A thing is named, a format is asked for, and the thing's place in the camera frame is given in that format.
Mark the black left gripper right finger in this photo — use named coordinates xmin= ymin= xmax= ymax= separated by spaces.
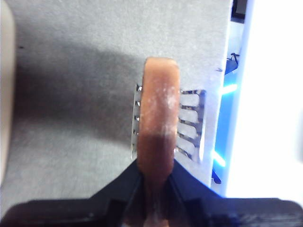
xmin=165 ymin=159 xmax=303 ymax=227

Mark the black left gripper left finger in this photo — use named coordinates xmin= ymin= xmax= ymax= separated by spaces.
xmin=0 ymin=160 xmax=143 ymax=227

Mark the brown bread slice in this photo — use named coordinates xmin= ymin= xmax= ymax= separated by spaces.
xmin=123 ymin=56 xmax=180 ymax=227

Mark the polished steel toast rack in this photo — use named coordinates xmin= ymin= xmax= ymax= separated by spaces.
xmin=130 ymin=84 xmax=206 ymax=164

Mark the cream steel toaster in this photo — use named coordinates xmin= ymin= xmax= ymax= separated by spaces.
xmin=0 ymin=0 xmax=16 ymax=190

